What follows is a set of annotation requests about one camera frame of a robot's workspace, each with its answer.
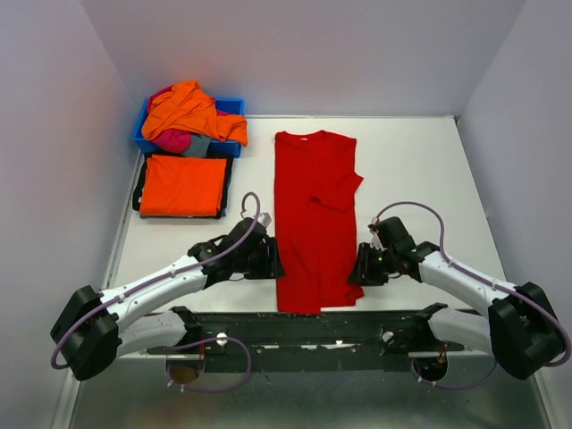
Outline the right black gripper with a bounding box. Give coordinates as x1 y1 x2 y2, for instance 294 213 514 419
346 240 397 286

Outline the red t shirt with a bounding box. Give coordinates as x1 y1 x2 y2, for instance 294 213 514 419
273 130 364 315

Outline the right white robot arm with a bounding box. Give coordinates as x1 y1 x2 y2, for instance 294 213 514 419
349 216 571 380

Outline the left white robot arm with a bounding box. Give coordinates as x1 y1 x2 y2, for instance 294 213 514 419
50 213 284 381

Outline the black tray under stack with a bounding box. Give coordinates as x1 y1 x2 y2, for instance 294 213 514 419
131 152 235 221

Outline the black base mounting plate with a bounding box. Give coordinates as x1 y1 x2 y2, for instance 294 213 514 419
149 305 491 373

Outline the blue plastic bin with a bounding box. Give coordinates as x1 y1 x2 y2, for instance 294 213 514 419
131 97 245 158

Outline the folded orange t shirt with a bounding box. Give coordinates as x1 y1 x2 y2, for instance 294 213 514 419
139 154 228 218

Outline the grey crumpled garment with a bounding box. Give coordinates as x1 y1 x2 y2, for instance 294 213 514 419
181 134 211 158

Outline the crumpled orange t shirt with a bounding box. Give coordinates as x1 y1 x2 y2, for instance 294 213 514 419
141 80 248 147

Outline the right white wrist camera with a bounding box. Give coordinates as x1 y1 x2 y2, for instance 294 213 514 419
368 216 385 250

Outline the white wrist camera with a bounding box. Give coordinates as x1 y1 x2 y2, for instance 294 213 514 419
368 216 385 250
257 212 272 229

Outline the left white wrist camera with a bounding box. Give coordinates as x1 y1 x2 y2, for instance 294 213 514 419
257 212 272 229

